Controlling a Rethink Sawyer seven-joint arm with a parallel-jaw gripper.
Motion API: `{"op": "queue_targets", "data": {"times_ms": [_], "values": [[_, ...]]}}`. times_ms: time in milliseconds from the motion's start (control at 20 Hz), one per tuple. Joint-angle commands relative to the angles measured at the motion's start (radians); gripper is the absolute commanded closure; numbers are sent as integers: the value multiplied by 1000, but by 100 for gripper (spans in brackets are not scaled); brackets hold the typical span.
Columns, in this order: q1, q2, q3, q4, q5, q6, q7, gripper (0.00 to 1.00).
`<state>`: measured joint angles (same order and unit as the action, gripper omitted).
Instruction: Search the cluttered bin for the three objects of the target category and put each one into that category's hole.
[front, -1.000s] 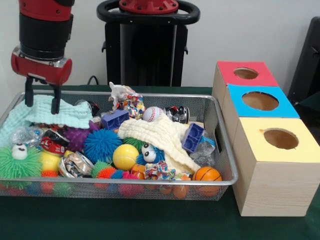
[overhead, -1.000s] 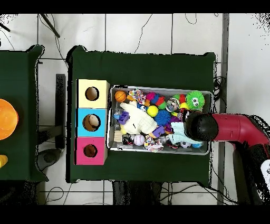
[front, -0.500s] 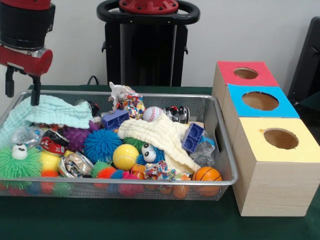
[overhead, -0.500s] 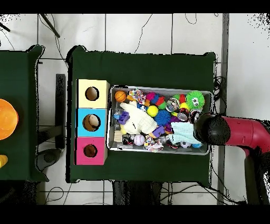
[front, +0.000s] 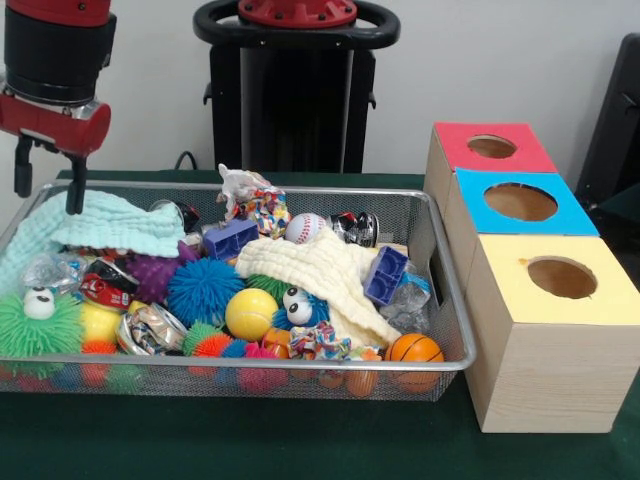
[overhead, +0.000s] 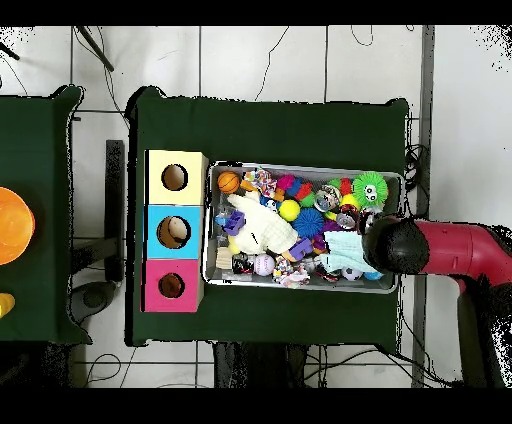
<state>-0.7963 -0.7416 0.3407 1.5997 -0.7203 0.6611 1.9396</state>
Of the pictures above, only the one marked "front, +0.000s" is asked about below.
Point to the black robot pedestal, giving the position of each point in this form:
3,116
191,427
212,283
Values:
290,100

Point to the cream yellow cloth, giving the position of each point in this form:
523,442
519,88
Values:
320,270

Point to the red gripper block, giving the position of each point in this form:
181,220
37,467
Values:
55,127

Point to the orange toy basketball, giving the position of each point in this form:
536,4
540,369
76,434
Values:
415,348

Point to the wooden box with three holes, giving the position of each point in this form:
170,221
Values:
550,380

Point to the plain blue spiky ball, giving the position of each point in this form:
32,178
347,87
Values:
205,292

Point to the white toy baseball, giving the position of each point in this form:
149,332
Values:
305,228

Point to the shallow metal mesh bin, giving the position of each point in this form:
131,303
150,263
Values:
425,225

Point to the dark green table cloth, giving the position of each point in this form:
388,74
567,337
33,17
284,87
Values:
620,215
250,440

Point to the crushed black drink can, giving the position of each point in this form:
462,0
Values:
357,229

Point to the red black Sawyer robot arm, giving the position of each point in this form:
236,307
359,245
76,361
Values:
55,50

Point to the crushed silver drink can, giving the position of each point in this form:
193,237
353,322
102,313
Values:
150,330

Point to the mint green cloth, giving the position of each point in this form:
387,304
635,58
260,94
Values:
110,225

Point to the purple plastic toy block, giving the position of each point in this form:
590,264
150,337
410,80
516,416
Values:
385,275

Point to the smooth yellow ball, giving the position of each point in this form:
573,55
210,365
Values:
251,315

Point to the green spiky ball with eyes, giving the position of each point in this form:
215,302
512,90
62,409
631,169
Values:
45,335

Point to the crushed clear water bottle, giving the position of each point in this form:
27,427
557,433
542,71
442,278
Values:
410,305

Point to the black upright panel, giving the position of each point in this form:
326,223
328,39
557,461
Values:
615,125

